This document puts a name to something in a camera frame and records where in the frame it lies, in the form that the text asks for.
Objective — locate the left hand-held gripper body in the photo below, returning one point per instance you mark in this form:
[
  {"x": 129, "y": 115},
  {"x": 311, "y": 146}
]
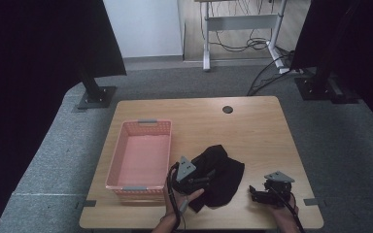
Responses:
[{"x": 185, "y": 170}]

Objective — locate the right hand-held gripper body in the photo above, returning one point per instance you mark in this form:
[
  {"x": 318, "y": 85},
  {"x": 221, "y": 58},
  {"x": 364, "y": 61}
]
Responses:
[{"x": 278, "y": 186}]

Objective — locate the black cloth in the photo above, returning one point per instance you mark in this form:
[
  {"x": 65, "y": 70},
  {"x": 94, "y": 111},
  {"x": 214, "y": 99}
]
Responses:
[{"x": 225, "y": 181}]

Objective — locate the pink plastic basket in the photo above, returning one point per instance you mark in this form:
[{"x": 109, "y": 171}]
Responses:
[{"x": 142, "y": 155}]

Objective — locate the person's left hand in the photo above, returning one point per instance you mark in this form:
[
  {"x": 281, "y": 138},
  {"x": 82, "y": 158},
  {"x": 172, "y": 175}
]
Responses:
[{"x": 183, "y": 202}]

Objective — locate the person's right hand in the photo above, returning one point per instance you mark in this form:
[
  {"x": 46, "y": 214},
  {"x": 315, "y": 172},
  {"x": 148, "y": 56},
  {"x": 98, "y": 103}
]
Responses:
[{"x": 283, "y": 215}]

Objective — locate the black curtain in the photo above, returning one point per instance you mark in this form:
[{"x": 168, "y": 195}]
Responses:
[
  {"x": 29, "y": 81},
  {"x": 362, "y": 48}
]

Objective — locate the black stand with base plate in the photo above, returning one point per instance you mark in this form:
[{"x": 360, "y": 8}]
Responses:
[
  {"x": 320, "y": 81},
  {"x": 95, "y": 93}
]

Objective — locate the white desk frame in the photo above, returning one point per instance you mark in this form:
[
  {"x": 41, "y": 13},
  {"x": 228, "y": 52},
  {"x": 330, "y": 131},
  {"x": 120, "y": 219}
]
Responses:
[{"x": 239, "y": 22}]

